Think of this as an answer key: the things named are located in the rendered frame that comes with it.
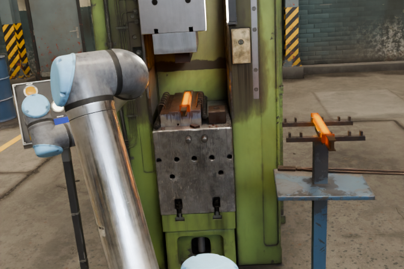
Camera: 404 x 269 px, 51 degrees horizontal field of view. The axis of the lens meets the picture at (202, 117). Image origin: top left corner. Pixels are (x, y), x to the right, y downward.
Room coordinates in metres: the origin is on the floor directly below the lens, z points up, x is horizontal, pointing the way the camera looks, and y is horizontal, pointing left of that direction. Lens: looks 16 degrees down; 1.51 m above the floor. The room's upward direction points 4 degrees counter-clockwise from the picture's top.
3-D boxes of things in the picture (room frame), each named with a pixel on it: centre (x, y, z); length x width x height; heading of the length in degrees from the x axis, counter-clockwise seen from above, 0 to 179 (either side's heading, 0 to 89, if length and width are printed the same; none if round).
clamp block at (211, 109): (2.01, -0.08, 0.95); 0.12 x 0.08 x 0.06; 178
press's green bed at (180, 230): (2.18, 0.04, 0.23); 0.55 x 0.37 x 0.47; 178
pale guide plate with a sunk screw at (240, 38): (2.08, -0.21, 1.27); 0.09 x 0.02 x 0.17; 88
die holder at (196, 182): (2.18, 0.04, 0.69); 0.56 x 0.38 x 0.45; 178
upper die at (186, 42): (2.17, 0.10, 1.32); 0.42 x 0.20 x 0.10; 178
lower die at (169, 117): (2.17, 0.10, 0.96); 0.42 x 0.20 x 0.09; 178
